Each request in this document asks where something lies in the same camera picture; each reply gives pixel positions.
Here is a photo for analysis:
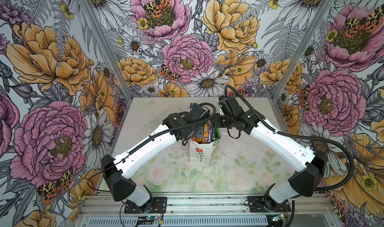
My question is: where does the green Fox's lemon candy bag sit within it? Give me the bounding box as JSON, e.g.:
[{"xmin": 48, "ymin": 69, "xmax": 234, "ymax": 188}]
[{"xmin": 212, "ymin": 127, "xmax": 221, "ymax": 142}]

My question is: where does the white paper gift bag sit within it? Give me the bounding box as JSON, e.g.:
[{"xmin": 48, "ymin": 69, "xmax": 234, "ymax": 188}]
[{"xmin": 189, "ymin": 139, "xmax": 221, "ymax": 167}]

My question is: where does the orange Fox's fruits candy bag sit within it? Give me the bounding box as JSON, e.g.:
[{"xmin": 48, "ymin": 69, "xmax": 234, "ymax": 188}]
[{"xmin": 193, "ymin": 123, "xmax": 210, "ymax": 144}]

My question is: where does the purple Fox's berries candy bag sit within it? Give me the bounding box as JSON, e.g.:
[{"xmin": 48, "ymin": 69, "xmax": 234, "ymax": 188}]
[{"xmin": 208, "ymin": 126, "xmax": 215, "ymax": 143}]

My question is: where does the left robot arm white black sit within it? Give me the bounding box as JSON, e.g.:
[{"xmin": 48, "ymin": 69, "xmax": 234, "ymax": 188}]
[{"xmin": 101, "ymin": 103, "xmax": 216, "ymax": 213}]

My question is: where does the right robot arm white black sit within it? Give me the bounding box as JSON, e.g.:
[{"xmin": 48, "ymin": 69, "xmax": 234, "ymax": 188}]
[{"xmin": 213, "ymin": 96, "xmax": 327, "ymax": 212}]

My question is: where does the floral table mat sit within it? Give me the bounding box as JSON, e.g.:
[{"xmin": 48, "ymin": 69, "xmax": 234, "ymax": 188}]
[{"xmin": 133, "ymin": 134, "xmax": 295, "ymax": 193}]

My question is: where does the green circuit board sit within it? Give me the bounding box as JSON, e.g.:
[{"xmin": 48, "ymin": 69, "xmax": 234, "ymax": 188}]
[{"xmin": 271, "ymin": 214, "xmax": 286, "ymax": 222}]

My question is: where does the aluminium front rail frame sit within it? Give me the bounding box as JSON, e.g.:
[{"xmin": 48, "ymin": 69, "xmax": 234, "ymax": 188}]
[{"xmin": 79, "ymin": 193, "xmax": 335, "ymax": 217}]

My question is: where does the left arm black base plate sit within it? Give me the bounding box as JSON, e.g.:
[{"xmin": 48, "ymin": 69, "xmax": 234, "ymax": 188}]
[{"xmin": 124, "ymin": 197, "xmax": 168, "ymax": 214}]

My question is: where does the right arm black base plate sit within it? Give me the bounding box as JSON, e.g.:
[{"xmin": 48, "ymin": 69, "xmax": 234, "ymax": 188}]
[{"xmin": 245, "ymin": 195, "xmax": 292, "ymax": 213}]

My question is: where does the right black corrugated cable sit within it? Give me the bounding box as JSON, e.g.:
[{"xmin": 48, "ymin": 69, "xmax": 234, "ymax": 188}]
[{"xmin": 224, "ymin": 84, "xmax": 355, "ymax": 192}]

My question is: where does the white slotted cable duct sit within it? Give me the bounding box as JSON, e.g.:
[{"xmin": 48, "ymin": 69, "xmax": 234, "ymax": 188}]
[{"xmin": 83, "ymin": 215, "xmax": 268, "ymax": 227}]

